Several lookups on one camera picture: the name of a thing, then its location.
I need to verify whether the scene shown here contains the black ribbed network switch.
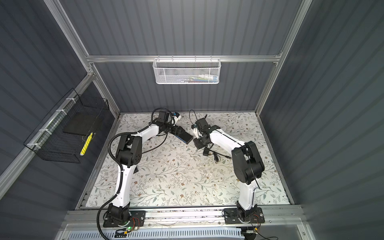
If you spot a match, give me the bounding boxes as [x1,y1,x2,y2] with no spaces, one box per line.
[174,126,194,145]

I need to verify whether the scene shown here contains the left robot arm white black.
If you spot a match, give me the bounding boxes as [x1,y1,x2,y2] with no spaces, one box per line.
[97,108,181,227]

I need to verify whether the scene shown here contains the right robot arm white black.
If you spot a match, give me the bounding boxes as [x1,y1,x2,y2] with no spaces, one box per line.
[192,118,265,224]

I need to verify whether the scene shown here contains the markers in white basket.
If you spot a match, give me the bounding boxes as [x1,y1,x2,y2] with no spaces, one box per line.
[178,74,219,84]

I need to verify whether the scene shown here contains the black foam pad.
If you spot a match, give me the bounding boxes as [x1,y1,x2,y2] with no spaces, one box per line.
[63,113,101,137]

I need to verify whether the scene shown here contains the yellow marker pen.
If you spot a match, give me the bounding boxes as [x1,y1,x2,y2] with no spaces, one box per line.
[80,132,94,156]

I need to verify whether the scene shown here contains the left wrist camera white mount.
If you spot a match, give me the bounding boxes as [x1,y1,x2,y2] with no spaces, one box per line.
[172,112,182,124]

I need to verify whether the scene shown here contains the white wire mesh basket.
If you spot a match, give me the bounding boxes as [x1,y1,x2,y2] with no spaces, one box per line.
[153,58,222,85]

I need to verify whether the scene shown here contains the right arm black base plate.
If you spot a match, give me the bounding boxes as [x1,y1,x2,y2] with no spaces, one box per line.
[222,207,265,225]

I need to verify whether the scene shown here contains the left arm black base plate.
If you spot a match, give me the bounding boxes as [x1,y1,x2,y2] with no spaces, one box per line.
[103,211,146,228]

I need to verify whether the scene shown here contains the black wire basket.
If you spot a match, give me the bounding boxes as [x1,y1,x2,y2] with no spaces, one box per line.
[24,91,110,164]

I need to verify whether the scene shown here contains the white ventilated cable duct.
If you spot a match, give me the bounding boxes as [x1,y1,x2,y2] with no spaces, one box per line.
[67,227,245,240]

